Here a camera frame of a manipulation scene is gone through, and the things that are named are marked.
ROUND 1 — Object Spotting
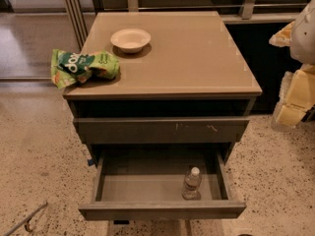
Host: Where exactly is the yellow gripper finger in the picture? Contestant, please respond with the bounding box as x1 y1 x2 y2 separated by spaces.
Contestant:
269 22 294 47
275 64 315 127

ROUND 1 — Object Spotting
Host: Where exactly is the white bowl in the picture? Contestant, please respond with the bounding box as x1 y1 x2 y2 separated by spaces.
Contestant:
110 29 151 53

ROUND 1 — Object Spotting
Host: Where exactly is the open grey middle drawer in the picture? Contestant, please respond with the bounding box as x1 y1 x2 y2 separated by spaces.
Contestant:
79 148 246 220

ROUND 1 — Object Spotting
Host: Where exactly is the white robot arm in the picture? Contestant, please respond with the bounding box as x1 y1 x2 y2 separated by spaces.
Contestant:
269 0 315 131

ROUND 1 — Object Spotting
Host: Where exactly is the grey drawer cabinet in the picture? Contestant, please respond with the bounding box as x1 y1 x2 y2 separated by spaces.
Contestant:
62 11 263 236

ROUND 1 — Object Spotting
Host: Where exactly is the clear plastic water bottle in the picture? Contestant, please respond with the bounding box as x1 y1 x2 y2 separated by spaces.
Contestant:
182 167 202 200

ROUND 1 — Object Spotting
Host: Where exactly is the metal bar on floor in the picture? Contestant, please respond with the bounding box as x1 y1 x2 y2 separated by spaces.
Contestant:
3 201 48 236

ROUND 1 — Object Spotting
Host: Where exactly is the closed grey top drawer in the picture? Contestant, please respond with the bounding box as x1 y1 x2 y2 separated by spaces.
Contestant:
73 117 249 145

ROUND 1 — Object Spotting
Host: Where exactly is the green chip bag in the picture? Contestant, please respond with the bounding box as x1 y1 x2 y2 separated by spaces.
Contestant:
50 49 119 89

